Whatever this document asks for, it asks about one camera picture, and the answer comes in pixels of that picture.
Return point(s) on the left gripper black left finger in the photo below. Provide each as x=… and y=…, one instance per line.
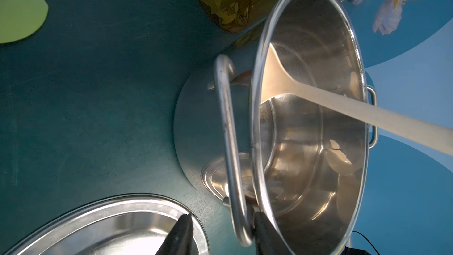
x=179, y=239

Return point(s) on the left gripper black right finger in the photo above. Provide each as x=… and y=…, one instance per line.
x=268, y=241

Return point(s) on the stainless steel pot lid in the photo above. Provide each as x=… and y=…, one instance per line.
x=129, y=224

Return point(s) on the beige plastic ladle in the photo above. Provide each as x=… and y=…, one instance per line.
x=336, y=102

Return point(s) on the green spatula wooden handle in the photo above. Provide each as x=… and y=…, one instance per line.
x=21, y=19

